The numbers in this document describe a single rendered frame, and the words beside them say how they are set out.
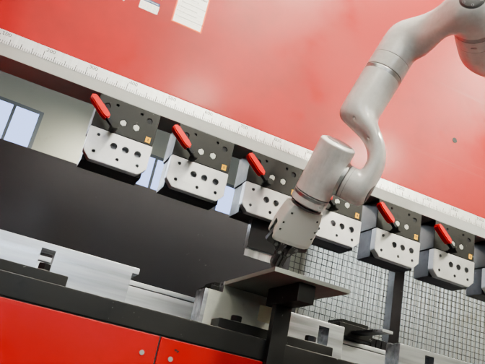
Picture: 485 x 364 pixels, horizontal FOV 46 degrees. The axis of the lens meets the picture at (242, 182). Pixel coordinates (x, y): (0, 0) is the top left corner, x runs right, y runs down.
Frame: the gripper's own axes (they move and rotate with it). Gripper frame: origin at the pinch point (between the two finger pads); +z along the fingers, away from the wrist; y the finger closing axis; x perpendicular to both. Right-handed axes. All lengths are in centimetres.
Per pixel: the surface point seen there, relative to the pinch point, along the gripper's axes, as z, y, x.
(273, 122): -25.0, 5.5, -28.4
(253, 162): -16.1, 10.3, -16.1
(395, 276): 28, -96, -83
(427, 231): -13, -50, -22
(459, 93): -52, -56, -51
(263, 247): 2.1, 0.3, -9.7
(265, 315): 13.5, -2.6, 2.7
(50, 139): 208, 54, -610
